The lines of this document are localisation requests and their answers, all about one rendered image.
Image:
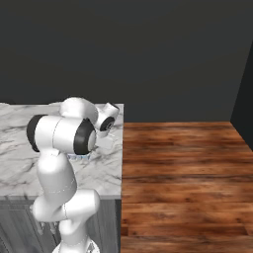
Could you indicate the blue white ice cube tray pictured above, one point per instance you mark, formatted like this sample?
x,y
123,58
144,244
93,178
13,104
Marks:
x,y
79,158

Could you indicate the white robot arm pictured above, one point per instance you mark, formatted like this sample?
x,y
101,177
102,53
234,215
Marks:
x,y
54,171

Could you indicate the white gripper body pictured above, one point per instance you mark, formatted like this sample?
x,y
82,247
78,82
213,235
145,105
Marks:
x,y
106,143

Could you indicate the grey counter cabinet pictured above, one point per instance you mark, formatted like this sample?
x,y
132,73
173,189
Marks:
x,y
16,224

